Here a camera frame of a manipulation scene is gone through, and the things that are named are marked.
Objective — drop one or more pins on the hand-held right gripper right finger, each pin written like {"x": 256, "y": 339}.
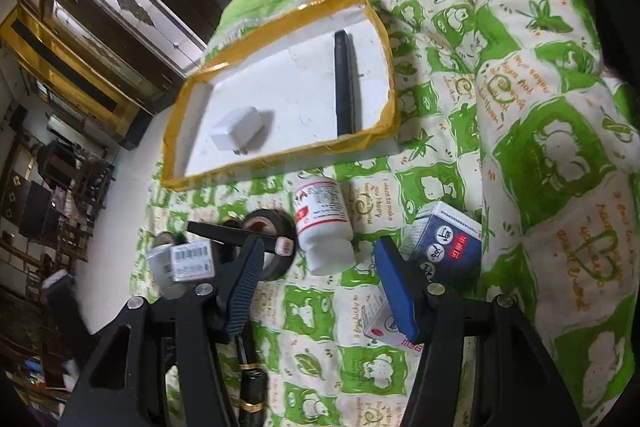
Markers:
{"x": 395, "y": 292}

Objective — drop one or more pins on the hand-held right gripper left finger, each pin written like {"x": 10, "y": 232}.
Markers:
{"x": 245, "y": 277}

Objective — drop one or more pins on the long black pen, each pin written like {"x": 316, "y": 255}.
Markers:
{"x": 225, "y": 233}

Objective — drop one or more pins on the small white barcode box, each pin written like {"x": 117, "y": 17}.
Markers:
{"x": 187, "y": 262}

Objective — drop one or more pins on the black pen with gold rings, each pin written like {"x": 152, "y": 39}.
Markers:
{"x": 252, "y": 384}

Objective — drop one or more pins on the white tray with yellow tape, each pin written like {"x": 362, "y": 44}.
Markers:
{"x": 280, "y": 107}

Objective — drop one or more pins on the white and red box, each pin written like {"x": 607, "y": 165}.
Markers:
{"x": 377, "y": 322}

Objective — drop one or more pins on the black tape roll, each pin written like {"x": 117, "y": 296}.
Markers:
{"x": 287, "y": 227}

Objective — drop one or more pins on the blue and white box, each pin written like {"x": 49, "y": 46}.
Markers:
{"x": 445, "y": 237}

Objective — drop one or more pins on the white charger adapter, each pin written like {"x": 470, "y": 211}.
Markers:
{"x": 232, "y": 129}

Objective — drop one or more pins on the dark wooden furniture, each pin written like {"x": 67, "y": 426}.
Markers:
{"x": 50, "y": 207}

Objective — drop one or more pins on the green printed blanket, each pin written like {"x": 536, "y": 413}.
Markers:
{"x": 545, "y": 147}

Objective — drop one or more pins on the black stick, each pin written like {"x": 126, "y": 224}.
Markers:
{"x": 345, "y": 87}

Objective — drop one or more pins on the gold-framed cabinet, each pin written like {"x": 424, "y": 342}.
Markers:
{"x": 65, "y": 72}

